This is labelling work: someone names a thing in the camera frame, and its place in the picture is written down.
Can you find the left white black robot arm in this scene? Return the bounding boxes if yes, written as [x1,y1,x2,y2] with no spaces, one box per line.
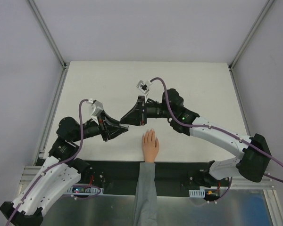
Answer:
[0,111,128,226]

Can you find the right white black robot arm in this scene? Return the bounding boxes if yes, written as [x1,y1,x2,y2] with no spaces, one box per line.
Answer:
[121,89,271,186]

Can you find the grey sleeved forearm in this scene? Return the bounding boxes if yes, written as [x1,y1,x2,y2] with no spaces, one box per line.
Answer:
[133,162,158,226]

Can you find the mannequin hand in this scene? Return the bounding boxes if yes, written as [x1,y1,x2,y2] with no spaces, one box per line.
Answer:
[141,129,159,163]

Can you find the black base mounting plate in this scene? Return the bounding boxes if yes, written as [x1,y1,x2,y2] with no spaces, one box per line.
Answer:
[35,159,262,196]

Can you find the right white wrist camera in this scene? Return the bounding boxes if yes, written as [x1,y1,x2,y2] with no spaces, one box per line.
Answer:
[136,80,152,99]

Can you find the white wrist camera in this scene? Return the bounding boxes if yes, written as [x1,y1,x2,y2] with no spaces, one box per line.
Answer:
[87,98,104,125]
[136,80,152,99]

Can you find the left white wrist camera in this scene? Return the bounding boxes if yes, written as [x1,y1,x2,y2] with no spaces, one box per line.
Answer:
[87,98,104,125]

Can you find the left white cable duct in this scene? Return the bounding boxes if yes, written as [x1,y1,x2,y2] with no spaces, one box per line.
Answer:
[64,186,104,196]

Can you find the white cable duct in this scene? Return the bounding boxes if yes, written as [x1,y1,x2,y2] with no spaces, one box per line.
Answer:
[64,186,104,196]
[189,188,206,198]

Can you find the right white cable duct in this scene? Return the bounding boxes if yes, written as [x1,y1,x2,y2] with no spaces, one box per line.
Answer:
[189,188,206,198]

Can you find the left aluminium frame post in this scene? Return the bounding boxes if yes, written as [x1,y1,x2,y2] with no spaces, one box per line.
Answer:
[26,0,68,69]

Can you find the aluminium frame post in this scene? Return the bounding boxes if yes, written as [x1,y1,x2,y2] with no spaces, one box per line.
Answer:
[26,0,68,69]
[227,0,275,70]

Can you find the right aluminium frame post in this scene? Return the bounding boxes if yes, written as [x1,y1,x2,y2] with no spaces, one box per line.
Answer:
[227,0,275,70]

